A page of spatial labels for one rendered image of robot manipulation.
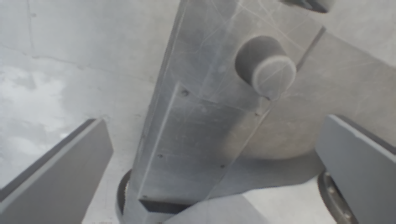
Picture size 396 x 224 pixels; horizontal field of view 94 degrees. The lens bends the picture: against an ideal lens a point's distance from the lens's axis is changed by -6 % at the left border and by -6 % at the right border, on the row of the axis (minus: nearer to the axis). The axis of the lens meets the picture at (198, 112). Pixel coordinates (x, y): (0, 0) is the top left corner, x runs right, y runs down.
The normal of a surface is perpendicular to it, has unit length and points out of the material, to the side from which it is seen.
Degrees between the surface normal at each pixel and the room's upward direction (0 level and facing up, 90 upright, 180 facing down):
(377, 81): 0
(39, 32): 0
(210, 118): 0
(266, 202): 90
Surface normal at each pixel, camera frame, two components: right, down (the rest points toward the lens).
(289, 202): 0.36, -0.77
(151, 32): 0.10, 0.59
